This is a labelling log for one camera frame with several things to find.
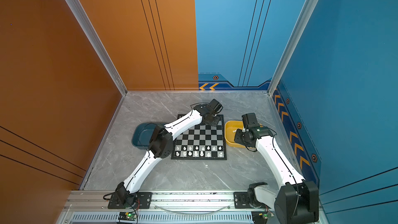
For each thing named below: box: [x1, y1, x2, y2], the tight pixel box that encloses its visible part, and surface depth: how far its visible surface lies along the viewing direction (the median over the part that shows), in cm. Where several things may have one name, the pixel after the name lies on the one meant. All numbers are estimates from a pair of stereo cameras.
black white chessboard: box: [171, 114, 227, 161], surface depth 91 cm
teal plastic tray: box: [131, 121, 159, 150], surface depth 93 cm
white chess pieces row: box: [175, 145, 224, 158], surface depth 88 cm
